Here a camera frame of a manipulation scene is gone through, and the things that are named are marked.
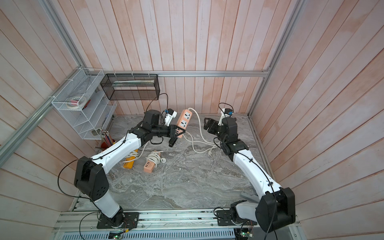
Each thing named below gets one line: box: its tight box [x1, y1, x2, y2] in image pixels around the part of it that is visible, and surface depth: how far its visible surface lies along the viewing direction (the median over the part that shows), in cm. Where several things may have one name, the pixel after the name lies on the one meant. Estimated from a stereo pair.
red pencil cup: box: [100, 130, 117, 151], surface depth 90 cm
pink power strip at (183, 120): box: [175, 109, 193, 138], surface depth 80 cm
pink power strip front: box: [143, 160, 156, 174], surface depth 87 cm
